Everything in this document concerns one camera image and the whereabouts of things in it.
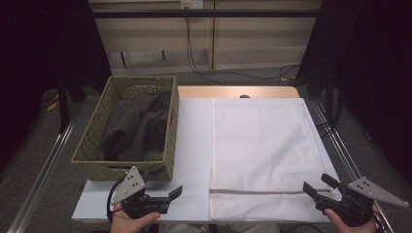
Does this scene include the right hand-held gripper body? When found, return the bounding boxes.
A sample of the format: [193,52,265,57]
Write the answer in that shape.
[314,176,410,227]

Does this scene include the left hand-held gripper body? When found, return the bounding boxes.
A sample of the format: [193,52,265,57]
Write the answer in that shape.
[111,166,169,219]

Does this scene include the dark clothing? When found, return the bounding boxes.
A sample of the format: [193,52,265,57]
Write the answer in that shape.
[102,91,173,162]

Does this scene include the green woven basket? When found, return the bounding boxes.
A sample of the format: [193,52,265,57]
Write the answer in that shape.
[70,75,180,183]

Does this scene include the white mesh laundry bag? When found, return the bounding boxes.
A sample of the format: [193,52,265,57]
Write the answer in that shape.
[208,97,336,222]

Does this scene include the person's right hand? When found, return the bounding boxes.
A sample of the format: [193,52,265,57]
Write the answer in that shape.
[324,206,381,233]

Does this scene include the person's left hand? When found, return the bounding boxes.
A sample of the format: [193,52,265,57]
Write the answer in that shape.
[110,202,161,233]

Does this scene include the white table cover sheet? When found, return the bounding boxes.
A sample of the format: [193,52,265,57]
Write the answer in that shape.
[71,97,358,224]

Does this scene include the black metal stand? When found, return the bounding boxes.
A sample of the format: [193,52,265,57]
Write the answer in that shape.
[325,69,336,124]
[57,76,71,134]

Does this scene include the dark curtain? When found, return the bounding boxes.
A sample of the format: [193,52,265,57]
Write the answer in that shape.
[297,0,412,185]
[0,0,111,173]

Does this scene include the black horizontal bar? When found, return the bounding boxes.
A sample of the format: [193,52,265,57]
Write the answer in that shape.
[91,9,320,18]

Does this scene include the aluminium floor rail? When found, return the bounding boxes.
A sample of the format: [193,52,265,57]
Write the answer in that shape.
[6,106,82,233]
[310,100,395,233]

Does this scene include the black wall cable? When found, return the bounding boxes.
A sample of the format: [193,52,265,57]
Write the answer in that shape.
[185,6,300,85]

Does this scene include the white wall socket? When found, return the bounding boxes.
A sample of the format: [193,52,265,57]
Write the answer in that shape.
[180,0,204,9]

